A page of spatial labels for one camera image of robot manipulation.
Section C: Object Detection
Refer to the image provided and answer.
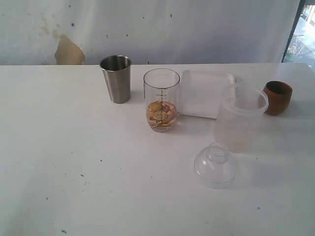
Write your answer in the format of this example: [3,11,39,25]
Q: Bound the fruit pieces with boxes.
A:
[146,101,177,132]

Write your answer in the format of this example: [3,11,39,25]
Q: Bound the clear graduated shaker cup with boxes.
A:
[143,68,181,133]

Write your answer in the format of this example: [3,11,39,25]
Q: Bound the stainless steel cup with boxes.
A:
[99,55,131,104]

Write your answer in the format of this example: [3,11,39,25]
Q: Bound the clear shaker lid dome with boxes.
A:
[193,142,235,189]

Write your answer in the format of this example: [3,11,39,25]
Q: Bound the brown wooden cup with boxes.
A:
[263,81,292,116]

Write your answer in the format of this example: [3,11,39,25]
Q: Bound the white rectangular tray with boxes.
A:
[177,70,239,119]

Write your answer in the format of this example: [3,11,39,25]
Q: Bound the translucent plastic container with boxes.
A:
[214,83,269,153]

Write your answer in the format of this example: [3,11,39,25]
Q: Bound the window frame dark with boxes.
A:
[282,0,306,62]

